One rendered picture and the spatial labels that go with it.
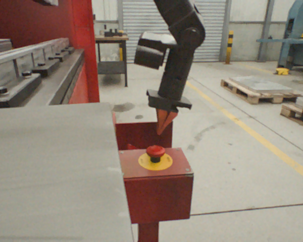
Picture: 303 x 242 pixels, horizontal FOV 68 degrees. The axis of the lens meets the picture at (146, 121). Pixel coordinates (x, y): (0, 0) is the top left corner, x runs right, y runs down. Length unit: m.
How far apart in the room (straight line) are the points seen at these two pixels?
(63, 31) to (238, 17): 6.94
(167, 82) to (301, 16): 6.92
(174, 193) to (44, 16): 1.96
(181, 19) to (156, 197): 0.34
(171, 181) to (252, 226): 1.11
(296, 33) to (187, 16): 6.92
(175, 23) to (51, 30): 1.83
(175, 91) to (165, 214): 0.26
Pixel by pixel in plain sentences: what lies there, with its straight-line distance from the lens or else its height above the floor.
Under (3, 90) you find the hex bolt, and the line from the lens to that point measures 0.58.
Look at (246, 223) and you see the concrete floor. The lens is 1.54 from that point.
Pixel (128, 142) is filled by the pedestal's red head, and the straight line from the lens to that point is 0.62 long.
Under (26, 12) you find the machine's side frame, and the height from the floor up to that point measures 1.17.
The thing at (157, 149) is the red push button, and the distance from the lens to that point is 0.46.
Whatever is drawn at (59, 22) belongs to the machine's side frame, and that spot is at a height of 1.09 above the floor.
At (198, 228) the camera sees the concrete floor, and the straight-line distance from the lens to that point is 1.43.
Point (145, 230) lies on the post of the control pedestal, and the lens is 0.64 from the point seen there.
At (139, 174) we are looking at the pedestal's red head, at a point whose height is 0.78.
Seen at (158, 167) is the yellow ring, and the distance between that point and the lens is 0.46.
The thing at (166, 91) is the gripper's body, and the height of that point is 0.91.
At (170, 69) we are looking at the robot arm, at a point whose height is 0.96.
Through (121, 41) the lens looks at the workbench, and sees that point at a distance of 4.30.
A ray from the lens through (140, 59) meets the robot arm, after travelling 0.50.
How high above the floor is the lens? 1.04
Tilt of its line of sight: 22 degrees down
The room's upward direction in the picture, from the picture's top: straight up
